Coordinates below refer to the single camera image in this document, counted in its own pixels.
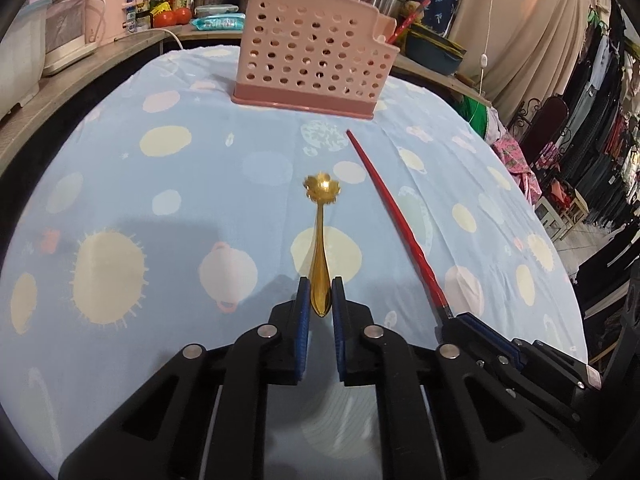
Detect blue dotted tablecloth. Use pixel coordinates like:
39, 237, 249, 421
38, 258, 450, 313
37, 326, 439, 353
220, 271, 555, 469
1, 47, 587, 474

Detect beige hanging cloth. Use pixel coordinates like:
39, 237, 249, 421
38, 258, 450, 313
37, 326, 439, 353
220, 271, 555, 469
449, 0, 612, 122

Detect red tomato left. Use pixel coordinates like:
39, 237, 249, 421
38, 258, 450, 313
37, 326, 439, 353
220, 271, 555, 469
153, 10, 177, 28

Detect red tomato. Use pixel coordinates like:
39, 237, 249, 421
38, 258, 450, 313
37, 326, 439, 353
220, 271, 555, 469
153, 10, 177, 28
174, 6, 192, 25

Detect bright red chopstick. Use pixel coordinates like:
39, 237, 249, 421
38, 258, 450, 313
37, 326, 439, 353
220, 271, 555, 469
346, 130, 452, 322

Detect dark teal bowl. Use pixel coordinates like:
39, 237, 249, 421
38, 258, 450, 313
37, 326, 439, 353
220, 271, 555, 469
406, 23, 466, 76

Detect dark red chopstick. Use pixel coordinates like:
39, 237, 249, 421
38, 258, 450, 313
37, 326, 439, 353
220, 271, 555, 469
387, 0, 431, 44

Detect white dish rack bin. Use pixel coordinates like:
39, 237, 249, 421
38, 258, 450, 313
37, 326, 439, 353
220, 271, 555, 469
0, 0, 50, 117

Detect blue wet wipes pack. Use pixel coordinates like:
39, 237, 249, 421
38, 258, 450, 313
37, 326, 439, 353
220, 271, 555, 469
191, 13, 245, 32

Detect pink perforated utensil holder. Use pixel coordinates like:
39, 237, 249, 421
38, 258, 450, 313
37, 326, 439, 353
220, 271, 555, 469
232, 0, 399, 119

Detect white small appliance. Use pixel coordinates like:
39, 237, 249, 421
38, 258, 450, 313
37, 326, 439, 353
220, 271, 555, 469
42, 0, 96, 77

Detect glass food container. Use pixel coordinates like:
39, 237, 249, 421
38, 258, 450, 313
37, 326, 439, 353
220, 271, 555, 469
194, 3, 239, 18

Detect pink kettle appliance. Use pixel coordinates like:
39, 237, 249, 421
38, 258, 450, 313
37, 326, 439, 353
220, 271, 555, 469
85, 0, 143, 47

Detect gold flower spoon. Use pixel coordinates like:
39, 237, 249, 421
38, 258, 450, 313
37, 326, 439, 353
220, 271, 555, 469
304, 172, 341, 318

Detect red tomato right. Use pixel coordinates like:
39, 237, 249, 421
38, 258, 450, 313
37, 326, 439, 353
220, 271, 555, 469
174, 6, 192, 25

